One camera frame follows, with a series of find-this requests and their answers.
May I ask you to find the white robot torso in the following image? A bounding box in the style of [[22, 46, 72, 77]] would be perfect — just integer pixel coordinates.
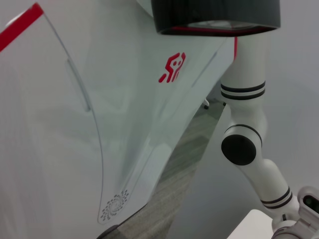
[[0, 0, 239, 239]]

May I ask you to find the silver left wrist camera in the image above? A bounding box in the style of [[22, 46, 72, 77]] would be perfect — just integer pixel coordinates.
[[298, 185, 319, 218]]

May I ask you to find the black robot head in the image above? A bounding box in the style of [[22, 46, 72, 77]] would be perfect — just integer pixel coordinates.
[[150, 0, 282, 38]]

